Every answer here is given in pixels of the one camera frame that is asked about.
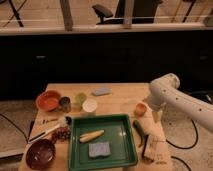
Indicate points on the green cucumber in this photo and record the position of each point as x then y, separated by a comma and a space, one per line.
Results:
140, 132

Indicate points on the metal can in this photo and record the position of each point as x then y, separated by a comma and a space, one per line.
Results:
65, 104

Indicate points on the red grapes bunch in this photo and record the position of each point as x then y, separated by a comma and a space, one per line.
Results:
62, 134

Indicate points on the blue sponge in tray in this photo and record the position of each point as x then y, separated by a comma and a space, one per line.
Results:
99, 149

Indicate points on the wooden scrub brush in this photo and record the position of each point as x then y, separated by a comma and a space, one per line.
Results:
149, 149

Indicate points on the green plastic tray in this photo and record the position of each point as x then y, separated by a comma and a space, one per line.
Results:
117, 132

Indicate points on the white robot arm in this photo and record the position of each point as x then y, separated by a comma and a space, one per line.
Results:
164, 90

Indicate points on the white paper cup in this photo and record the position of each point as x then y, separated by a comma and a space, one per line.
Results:
90, 106

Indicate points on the yellow corn cob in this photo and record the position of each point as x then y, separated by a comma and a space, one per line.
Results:
90, 136

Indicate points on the green cup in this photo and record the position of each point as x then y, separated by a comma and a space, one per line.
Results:
80, 98

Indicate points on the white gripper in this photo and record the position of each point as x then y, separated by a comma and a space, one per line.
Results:
157, 115

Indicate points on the orange apple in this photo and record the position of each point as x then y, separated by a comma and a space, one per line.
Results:
140, 109

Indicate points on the orange bowl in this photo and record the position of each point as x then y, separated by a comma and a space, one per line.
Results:
48, 100

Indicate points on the dark red bowl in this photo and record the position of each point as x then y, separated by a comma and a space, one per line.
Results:
40, 154

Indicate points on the white dish brush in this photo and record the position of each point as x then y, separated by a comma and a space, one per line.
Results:
63, 122

